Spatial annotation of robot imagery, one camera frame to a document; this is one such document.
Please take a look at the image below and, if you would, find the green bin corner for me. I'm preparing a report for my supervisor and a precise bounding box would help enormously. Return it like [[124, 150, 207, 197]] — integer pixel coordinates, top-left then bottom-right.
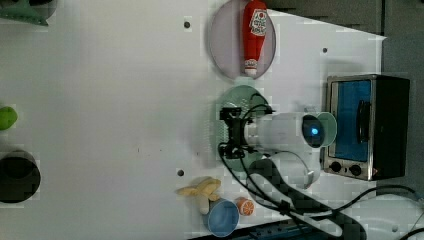
[[0, 0, 58, 26]]

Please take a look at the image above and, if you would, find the green cylinder toy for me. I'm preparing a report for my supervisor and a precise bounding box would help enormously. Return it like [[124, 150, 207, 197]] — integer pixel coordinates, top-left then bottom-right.
[[0, 106, 18, 131]]

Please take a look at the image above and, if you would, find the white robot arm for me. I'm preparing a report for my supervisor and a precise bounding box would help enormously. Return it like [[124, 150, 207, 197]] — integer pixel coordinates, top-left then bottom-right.
[[217, 104, 423, 240]]

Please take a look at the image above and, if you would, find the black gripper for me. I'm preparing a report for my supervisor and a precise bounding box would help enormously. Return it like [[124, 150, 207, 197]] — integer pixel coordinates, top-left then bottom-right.
[[218, 107, 252, 160]]

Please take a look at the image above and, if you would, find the black toaster oven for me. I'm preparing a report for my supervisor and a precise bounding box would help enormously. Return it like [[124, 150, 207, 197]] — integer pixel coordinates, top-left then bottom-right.
[[323, 74, 410, 181]]

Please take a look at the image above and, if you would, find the black cylinder cup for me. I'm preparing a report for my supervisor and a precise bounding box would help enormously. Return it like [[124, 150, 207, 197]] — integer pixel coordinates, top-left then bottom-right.
[[0, 150, 41, 204]]

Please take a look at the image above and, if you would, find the mint green oval strainer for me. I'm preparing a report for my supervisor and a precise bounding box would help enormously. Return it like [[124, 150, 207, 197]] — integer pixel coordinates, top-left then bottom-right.
[[215, 78, 273, 173]]

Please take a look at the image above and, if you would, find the orange slice toy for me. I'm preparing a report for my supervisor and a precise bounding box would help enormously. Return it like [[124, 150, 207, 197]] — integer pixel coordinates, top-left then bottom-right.
[[236, 197, 255, 216]]

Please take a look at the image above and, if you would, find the mint green mug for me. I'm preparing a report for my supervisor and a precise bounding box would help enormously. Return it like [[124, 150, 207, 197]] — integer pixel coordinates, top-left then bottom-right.
[[306, 112, 337, 147]]

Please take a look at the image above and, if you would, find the red ketchup bottle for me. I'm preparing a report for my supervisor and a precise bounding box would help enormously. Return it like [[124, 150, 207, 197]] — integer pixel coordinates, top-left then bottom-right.
[[242, 0, 267, 77]]

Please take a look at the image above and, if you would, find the grey round plate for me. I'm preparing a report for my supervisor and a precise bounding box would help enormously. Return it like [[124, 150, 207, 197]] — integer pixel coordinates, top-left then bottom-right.
[[208, 0, 276, 79]]

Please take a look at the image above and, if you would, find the blue bowl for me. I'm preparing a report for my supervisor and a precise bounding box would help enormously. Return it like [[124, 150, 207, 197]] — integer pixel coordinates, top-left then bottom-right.
[[203, 199, 240, 238]]

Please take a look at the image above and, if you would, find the yellow banana toy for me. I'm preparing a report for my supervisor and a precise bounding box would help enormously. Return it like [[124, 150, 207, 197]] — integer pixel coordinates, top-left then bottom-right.
[[176, 177, 221, 215]]

